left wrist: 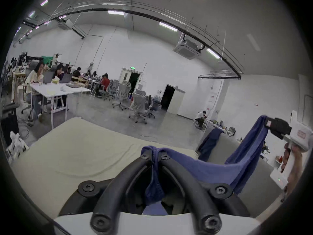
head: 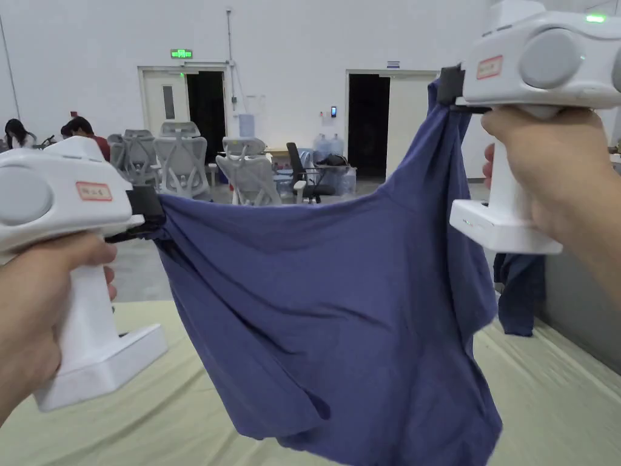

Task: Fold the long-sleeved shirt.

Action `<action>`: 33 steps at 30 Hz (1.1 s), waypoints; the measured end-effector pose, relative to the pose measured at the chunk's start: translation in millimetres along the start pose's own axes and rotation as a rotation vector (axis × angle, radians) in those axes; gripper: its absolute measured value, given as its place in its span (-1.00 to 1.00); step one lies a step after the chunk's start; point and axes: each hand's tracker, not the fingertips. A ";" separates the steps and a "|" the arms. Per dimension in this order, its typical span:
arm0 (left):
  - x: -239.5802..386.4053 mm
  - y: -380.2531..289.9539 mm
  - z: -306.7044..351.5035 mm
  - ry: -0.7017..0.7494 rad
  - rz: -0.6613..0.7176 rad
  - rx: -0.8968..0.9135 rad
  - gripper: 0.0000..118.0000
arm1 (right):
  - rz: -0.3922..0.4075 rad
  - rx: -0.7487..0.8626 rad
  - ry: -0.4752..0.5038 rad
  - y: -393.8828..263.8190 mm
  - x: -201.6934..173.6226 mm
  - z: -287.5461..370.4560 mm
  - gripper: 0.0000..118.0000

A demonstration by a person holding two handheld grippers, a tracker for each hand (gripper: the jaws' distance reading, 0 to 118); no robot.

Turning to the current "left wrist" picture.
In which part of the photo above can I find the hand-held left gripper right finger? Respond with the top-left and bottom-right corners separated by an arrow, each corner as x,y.
157,152 -> 251,235

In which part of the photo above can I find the bed with beige sheet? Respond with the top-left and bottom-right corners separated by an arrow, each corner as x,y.
11,117 -> 289,220

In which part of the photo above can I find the white table with laptops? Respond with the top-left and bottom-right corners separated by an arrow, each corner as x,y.
30,72 -> 91,130

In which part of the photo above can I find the row of tables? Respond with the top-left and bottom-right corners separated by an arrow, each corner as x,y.
205,118 -> 237,138

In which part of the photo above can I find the person's right hand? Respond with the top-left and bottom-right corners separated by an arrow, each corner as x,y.
281,142 -> 304,179

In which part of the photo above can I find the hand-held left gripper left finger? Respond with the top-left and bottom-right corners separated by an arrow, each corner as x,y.
58,153 -> 154,235

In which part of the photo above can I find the dark blue shirt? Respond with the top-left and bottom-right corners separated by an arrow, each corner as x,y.
140,115 -> 270,216

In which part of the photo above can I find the group of grey office chairs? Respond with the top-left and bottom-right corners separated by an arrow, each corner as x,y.
105,78 -> 162,125

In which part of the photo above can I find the person's right forearm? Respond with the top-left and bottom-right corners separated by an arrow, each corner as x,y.
280,161 -> 305,203

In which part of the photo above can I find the group of people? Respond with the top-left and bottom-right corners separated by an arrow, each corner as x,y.
71,67 -> 111,95

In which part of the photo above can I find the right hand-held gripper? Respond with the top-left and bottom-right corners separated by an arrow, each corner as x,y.
265,110 -> 313,191

